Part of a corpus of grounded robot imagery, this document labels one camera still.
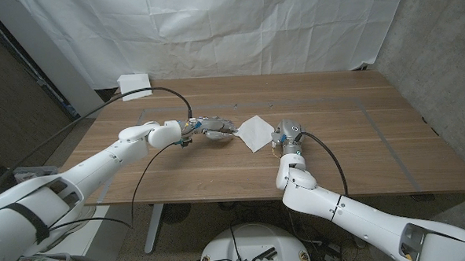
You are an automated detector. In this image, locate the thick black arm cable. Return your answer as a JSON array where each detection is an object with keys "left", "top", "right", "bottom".
[
  {"left": 295, "top": 130, "right": 350, "bottom": 199},
  {"left": 0, "top": 85, "right": 196, "bottom": 200}
]

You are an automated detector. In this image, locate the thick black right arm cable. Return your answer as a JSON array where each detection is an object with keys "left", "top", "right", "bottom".
[{"left": 295, "top": 130, "right": 350, "bottom": 199}]

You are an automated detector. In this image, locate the white wrinkled backdrop sheet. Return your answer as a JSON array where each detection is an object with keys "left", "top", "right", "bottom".
[{"left": 16, "top": 0, "right": 414, "bottom": 94}]

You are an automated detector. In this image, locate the grey plastic bin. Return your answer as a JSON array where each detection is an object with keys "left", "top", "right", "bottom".
[{"left": 13, "top": 165, "right": 59, "bottom": 184}]

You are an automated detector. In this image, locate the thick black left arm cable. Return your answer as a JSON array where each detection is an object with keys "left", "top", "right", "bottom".
[{"left": 0, "top": 85, "right": 196, "bottom": 200}]

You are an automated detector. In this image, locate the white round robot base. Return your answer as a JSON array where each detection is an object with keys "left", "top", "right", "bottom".
[{"left": 196, "top": 220, "right": 313, "bottom": 261}]

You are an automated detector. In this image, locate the thin black left wrist cable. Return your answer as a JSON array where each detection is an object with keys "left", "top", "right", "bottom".
[{"left": 46, "top": 142, "right": 181, "bottom": 233}]

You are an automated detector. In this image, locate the white square paper towel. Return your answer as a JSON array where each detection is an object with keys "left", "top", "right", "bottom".
[{"left": 235, "top": 114, "right": 276, "bottom": 154}]

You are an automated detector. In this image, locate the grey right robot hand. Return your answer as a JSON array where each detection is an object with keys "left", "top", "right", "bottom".
[{"left": 269, "top": 118, "right": 304, "bottom": 158}]

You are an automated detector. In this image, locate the white table leg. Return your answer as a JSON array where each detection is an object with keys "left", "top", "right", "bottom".
[{"left": 142, "top": 204, "right": 167, "bottom": 255}]

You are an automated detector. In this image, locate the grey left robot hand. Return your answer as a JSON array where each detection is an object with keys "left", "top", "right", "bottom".
[{"left": 178, "top": 115, "right": 239, "bottom": 145}]

